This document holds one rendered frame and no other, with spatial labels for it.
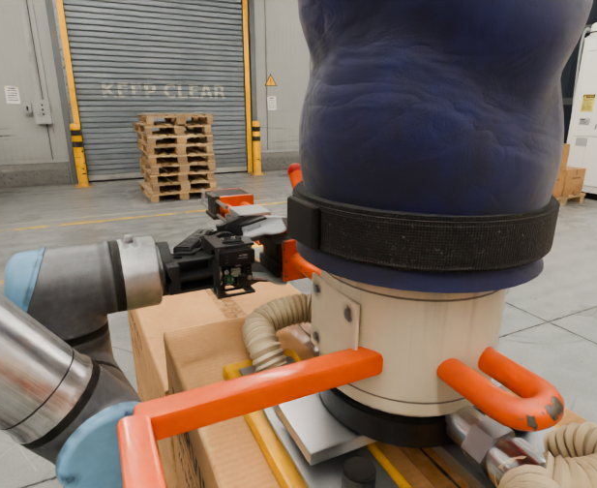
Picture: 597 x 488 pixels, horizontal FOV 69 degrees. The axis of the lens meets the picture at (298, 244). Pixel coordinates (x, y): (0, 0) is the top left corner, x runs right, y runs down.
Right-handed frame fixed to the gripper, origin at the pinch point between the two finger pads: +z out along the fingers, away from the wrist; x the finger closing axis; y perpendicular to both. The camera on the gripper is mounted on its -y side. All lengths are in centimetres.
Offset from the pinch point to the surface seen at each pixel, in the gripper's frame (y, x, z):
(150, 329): -31.8, -25.6, -18.5
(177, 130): -642, -12, 114
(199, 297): -44, -26, -5
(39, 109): -883, 17, -80
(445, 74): 35.9, 22.2, -6.1
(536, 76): 38.0, 22.0, -0.4
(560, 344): -85, -120, 226
